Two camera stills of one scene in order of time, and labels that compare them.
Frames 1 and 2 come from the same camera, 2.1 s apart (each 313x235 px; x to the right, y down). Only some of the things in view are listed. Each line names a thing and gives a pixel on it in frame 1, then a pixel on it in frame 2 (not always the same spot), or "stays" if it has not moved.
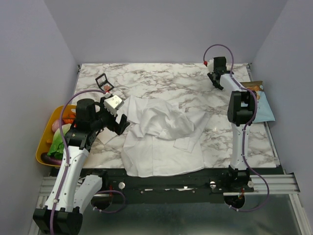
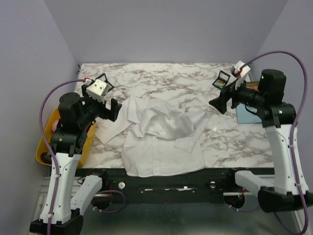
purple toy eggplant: x=50 y=159 stays
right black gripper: x=215 y=77 to x=228 y=93
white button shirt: x=160 y=140 stays
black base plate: x=207 y=187 stays
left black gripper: x=119 y=128 to x=111 y=114
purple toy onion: x=55 y=125 stays
